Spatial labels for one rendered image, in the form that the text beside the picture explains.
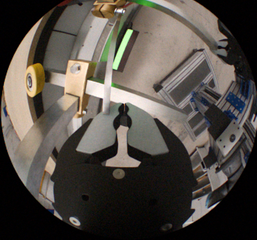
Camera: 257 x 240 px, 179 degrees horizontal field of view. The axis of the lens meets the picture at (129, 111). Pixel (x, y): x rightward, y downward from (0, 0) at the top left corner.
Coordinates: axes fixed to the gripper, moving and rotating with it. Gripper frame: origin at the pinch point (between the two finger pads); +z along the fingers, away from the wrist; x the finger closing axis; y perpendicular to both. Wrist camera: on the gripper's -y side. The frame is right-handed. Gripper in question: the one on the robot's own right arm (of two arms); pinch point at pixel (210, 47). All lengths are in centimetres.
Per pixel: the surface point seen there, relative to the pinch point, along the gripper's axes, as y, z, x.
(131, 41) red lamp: -21.5, 11.8, -10.7
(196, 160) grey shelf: 255, 65, -163
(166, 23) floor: 1, 83, 51
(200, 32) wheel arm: -7.8, -3.2, -1.5
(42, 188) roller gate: -453, -181, -827
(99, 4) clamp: -29.7, -5.0, -6.5
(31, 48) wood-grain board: -45.6, -7.5, -16.6
